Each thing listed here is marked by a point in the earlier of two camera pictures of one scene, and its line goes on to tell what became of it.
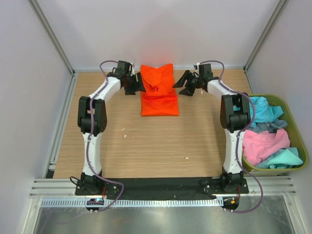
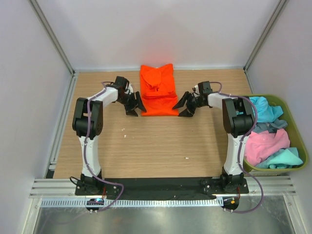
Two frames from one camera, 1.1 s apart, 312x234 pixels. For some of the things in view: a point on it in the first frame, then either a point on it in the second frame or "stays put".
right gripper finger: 188,90 -> 187,113
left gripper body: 131,83 -> 128,101
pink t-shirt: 257,146 stays put
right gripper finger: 182,81 -> 181,103
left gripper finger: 128,92 -> 131,112
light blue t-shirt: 264,112 stays put
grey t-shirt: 271,127 stays put
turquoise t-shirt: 285,158 stays put
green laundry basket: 296,140 stays put
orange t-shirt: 160,98 stays put
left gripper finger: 141,87 -> 139,103
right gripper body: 195,82 -> 194,102
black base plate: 162,188 stays put
